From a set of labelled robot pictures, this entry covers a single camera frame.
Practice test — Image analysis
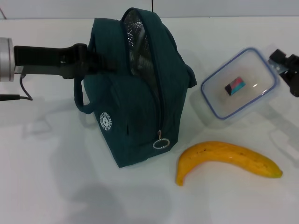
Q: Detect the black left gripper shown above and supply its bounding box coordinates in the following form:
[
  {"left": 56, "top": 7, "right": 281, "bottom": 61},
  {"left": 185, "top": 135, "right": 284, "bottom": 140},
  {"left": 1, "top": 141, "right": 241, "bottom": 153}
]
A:
[{"left": 13, "top": 43, "right": 117, "bottom": 80}]

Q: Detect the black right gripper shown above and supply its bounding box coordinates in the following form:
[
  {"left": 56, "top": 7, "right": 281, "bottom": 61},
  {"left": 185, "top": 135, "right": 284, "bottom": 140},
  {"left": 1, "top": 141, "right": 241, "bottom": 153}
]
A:
[{"left": 269, "top": 48, "right": 299, "bottom": 98}]

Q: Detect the clear blue-rimmed food container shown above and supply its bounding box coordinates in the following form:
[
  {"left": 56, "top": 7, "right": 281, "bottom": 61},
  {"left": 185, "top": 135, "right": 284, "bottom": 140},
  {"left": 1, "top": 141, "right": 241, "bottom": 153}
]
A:
[{"left": 200, "top": 47, "right": 279, "bottom": 121}]

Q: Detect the dark teal lunch bag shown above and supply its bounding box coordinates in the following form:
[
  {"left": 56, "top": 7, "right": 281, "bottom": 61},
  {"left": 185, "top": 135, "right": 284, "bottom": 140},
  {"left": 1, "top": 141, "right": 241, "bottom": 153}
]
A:
[{"left": 74, "top": 7, "right": 196, "bottom": 168}]

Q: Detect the silver zipper pull ring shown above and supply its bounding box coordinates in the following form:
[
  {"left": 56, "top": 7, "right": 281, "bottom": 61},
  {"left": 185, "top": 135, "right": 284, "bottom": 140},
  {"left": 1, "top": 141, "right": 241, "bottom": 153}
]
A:
[{"left": 152, "top": 130, "right": 171, "bottom": 149}]

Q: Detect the yellow banana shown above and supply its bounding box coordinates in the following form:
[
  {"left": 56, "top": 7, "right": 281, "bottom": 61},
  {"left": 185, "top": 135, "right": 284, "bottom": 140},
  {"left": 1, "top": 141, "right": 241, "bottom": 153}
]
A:
[{"left": 175, "top": 140, "right": 283, "bottom": 187}]

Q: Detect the grey left wrist cable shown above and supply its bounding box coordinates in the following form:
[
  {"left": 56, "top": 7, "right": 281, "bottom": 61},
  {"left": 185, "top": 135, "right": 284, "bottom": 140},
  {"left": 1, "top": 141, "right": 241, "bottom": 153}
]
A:
[{"left": 0, "top": 74, "right": 33, "bottom": 102}]

